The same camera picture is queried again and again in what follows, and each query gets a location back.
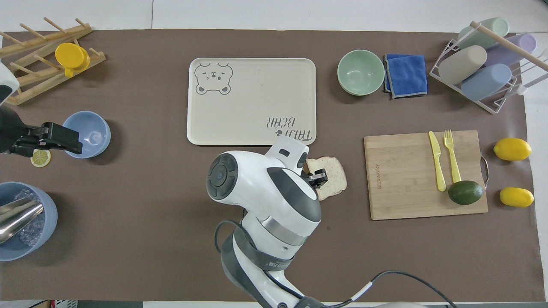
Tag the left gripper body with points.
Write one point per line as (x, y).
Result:
(9, 130)

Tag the white bread slice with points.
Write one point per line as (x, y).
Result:
(334, 177)

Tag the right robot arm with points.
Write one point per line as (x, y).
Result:
(265, 188)

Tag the lemon slice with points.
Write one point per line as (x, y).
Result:
(40, 158)

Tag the wooden dish rack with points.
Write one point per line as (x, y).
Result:
(38, 72)

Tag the wooden cutting board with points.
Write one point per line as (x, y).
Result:
(402, 175)

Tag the light blue bowl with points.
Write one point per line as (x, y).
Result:
(95, 134)

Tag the metal scoop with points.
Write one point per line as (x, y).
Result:
(17, 216)

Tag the blue ice bucket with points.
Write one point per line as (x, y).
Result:
(50, 214)

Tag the yellow plastic cup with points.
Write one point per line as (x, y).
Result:
(68, 54)

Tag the ice cubes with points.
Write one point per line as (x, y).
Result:
(34, 229)

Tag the beige tray with bear print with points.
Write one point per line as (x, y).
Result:
(248, 102)

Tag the green bowl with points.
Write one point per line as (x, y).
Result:
(361, 72)

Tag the yellow plastic knife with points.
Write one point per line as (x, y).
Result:
(437, 162)

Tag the yellow plastic fork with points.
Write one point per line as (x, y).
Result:
(452, 160)

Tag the blue cloth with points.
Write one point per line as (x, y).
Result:
(406, 75)

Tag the green avocado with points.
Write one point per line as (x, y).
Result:
(465, 192)

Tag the beige cup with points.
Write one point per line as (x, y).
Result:
(462, 64)

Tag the blue cup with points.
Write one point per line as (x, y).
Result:
(486, 82)

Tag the yellow lemon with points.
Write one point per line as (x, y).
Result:
(512, 149)
(516, 197)

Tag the green cup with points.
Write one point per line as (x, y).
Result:
(475, 37)

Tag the purple cup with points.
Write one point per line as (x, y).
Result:
(520, 45)

